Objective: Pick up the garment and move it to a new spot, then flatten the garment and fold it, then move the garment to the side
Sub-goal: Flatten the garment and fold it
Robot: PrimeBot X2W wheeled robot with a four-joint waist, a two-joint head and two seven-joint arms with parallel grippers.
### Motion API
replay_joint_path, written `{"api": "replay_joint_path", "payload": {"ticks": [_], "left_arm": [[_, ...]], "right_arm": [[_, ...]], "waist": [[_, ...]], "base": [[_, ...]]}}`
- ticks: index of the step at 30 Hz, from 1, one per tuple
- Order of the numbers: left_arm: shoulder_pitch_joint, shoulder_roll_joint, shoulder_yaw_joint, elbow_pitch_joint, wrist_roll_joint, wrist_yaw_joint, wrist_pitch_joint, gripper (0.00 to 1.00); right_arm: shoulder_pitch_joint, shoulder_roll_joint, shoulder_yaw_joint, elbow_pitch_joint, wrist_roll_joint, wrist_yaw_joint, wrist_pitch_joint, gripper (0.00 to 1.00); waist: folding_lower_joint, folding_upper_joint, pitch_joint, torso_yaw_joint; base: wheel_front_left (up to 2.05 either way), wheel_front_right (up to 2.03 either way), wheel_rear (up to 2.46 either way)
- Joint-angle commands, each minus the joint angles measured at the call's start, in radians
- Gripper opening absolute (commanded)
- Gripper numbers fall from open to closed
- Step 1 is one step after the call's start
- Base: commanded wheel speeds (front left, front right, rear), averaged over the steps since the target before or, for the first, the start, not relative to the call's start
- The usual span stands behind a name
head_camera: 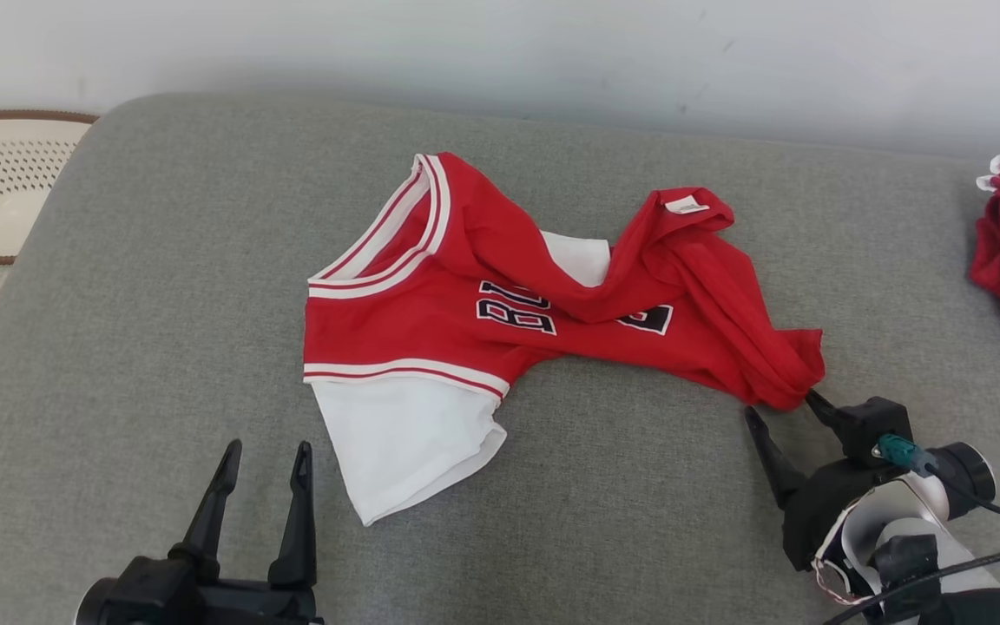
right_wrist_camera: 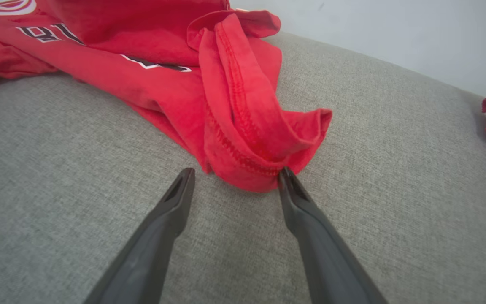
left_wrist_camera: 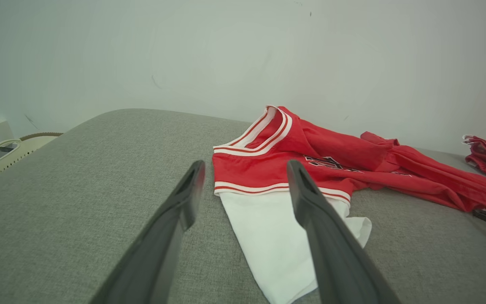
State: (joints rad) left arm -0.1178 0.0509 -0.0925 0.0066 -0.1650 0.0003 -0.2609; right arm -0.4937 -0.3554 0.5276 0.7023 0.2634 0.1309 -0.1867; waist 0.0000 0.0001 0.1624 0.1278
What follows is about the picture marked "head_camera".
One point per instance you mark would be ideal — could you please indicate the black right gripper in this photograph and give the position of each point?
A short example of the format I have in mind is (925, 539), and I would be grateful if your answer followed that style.
(821, 503)

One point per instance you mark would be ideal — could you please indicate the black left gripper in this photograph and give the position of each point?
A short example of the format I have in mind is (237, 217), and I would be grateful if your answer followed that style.
(257, 608)

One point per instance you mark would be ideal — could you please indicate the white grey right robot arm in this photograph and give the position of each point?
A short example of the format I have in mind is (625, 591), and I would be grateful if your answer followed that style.
(899, 512)

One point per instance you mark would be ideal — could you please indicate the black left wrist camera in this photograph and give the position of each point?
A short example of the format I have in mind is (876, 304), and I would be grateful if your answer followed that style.
(144, 595)

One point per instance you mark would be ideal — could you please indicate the teal right camera connector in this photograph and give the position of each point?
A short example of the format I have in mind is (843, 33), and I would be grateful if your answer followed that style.
(898, 451)

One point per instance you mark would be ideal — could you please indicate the red jersey with white sleeves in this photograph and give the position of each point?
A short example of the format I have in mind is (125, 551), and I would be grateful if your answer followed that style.
(430, 330)

